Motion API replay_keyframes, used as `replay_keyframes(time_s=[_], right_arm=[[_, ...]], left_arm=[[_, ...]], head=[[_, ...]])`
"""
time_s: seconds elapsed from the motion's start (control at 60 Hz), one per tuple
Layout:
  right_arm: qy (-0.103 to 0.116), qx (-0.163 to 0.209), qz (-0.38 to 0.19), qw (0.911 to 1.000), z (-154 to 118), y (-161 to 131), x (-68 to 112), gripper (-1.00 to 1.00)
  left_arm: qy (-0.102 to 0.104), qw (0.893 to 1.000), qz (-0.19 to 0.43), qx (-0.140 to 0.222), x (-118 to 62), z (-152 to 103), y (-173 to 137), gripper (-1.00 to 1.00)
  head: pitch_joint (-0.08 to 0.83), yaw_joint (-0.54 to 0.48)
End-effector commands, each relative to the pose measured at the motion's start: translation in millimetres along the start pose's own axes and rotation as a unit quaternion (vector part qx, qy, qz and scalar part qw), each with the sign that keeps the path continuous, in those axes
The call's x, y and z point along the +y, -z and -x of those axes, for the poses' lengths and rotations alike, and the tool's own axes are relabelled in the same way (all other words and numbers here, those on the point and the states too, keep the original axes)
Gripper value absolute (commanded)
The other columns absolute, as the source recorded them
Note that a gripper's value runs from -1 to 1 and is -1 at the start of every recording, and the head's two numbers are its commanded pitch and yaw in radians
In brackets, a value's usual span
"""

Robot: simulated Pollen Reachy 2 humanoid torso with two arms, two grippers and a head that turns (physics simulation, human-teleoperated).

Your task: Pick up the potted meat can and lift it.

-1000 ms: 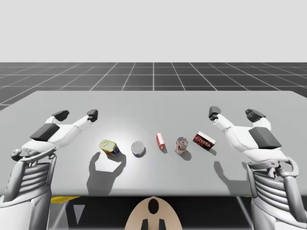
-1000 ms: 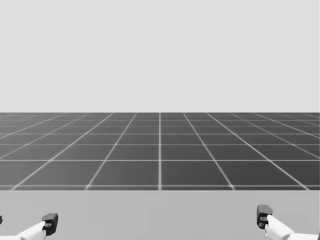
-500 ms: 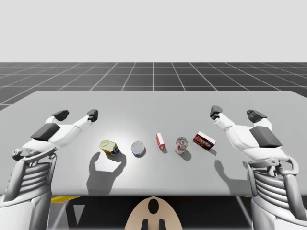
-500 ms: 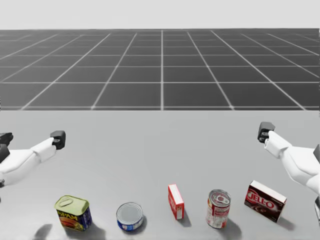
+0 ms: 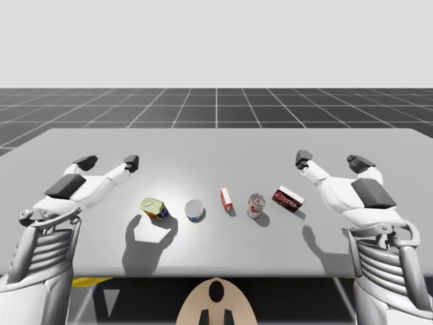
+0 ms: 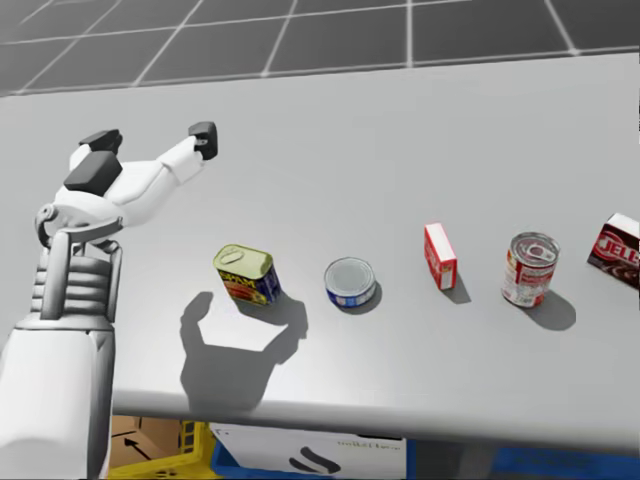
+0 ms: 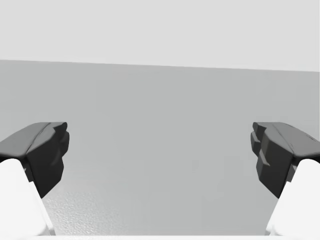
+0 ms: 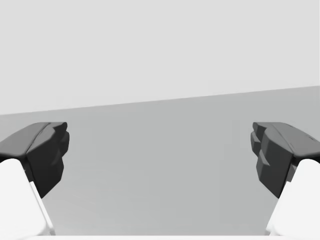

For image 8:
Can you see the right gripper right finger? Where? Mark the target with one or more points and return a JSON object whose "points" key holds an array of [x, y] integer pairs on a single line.
{"points": [[280, 160]]}

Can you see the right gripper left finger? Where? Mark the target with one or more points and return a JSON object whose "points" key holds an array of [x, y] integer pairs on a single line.
{"points": [[37, 160]]}

